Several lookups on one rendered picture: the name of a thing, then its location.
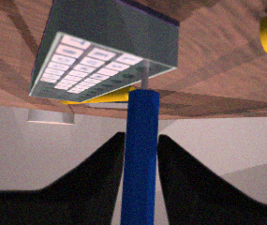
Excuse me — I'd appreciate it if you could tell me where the grey keyboard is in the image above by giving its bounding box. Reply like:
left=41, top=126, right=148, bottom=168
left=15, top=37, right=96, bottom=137
left=28, top=0, right=180, bottom=103

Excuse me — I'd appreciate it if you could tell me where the blue stylus with grey tip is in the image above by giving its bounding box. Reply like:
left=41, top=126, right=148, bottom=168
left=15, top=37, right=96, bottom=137
left=120, top=67, right=159, bottom=225

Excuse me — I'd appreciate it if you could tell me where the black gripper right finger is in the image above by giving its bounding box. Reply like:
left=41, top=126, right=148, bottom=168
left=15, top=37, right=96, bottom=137
left=157, top=134, right=267, bottom=225

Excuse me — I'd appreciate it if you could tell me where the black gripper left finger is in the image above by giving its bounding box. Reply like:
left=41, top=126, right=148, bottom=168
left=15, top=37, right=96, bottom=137
left=0, top=132, right=126, bottom=225

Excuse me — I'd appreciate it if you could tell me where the white flat rectangular slab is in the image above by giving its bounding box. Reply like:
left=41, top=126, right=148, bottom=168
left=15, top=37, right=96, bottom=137
left=83, top=100, right=128, bottom=109

